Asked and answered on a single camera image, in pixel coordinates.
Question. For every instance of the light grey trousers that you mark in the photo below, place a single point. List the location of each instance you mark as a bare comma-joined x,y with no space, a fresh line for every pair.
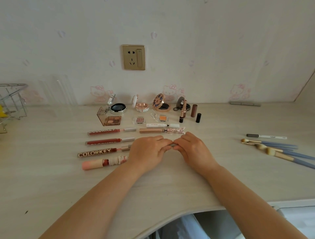
189,229

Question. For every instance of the clear acrylic organizer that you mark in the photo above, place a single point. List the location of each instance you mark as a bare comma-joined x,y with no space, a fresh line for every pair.
57,89

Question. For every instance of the white floral round compact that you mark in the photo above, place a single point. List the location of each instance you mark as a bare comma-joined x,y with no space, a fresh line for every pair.
142,107

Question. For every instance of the silver round cushion compact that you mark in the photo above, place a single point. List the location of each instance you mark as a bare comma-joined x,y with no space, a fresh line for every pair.
118,107

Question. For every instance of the person's left hand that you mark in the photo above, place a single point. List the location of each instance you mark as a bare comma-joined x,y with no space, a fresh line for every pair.
147,152

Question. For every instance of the pink single eyeshadow pan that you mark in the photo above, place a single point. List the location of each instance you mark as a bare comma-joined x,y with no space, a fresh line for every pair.
139,120

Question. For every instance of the person's right forearm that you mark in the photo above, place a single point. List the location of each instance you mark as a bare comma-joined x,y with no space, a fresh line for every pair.
251,204

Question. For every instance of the pink blue patterned compact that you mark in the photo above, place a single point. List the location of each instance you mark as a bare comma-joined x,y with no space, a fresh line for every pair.
158,99

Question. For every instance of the yellow plastic bag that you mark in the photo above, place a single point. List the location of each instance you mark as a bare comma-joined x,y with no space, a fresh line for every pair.
3,112

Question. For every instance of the person's left forearm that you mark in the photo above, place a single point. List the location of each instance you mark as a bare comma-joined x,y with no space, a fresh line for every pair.
98,204

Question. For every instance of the person's right hand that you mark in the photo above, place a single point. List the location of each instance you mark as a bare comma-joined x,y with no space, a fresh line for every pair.
199,155

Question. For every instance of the grey slim eyeliner pencil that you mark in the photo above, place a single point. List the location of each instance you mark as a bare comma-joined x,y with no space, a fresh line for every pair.
174,145

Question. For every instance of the white drawer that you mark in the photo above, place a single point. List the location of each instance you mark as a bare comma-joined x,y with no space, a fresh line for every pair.
302,221

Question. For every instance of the small dark round compact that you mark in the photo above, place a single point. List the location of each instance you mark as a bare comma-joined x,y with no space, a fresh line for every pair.
180,102

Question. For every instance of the white grey eyeliner pen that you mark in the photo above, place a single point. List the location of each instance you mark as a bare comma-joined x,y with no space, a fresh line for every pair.
268,136

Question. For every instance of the orange single eyeshadow pan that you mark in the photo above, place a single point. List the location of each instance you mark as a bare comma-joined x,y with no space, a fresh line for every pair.
163,118

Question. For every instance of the brown lipstick tube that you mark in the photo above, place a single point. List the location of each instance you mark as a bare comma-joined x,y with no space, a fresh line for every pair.
184,107

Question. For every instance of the white concealer tube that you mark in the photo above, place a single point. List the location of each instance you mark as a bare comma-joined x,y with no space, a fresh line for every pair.
157,125

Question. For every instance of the light wooden table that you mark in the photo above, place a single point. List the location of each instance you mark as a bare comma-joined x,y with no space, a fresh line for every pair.
172,184

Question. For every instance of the brown Colorkey lip gloss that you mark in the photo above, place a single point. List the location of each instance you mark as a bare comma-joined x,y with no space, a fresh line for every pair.
98,152

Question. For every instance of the gold wall socket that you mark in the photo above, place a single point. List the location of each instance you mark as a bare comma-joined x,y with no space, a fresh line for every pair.
133,57

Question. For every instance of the ornate rose gold lip tube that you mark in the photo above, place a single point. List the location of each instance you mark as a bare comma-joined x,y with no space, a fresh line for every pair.
152,130

